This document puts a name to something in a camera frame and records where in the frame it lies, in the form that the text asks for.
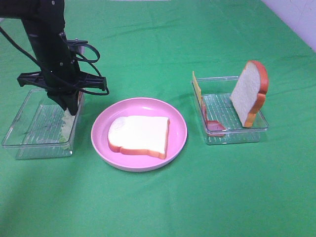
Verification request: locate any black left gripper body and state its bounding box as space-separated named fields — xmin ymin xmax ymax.
xmin=17 ymin=41 xmax=107 ymax=95

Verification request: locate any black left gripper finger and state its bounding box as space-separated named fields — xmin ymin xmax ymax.
xmin=47 ymin=91 xmax=67 ymax=111
xmin=61 ymin=91 xmax=79 ymax=116

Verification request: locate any toy lettuce leaf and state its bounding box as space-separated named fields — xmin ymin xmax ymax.
xmin=59 ymin=109 xmax=76 ymax=143

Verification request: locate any toy bread slice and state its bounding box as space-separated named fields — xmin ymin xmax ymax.
xmin=230 ymin=60 xmax=269 ymax=128
xmin=108 ymin=116 xmax=170 ymax=159

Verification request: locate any yellow toy cheese slice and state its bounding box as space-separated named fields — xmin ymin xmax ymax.
xmin=192 ymin=71 xmax=202 ymax=104

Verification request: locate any toy bacon strip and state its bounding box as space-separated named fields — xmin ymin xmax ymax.
xmin=77 ymin=91 xmax=83 ymax=105
xmin=201 ymin=101 xmax=226 ymax=137

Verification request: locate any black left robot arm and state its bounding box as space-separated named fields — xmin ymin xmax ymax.
xmin=0 ymin=0 xmax=109 ymax=116

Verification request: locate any left clear plastic tray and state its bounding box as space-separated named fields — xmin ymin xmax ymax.
xmin=1 ymin=88 xmax=84 ymax=159

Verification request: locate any clear plastic tray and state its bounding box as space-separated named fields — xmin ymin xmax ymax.
xmin=1 ymin=88 xmax=84 ymax=159
xmin=191 ymin=76 xmax=269 ymax=145

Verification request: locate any pink round plate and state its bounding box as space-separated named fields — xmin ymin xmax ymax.
xmin=91 ymin=97 xmax=188 ymax=172

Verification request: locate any right clear plastic tray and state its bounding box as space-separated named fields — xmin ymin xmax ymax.
xmin=191 ymin=76 xmax=269 ymax=145

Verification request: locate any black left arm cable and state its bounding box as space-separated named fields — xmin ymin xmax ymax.
xmin=0 ymin=26 xmax=110 ymax=96

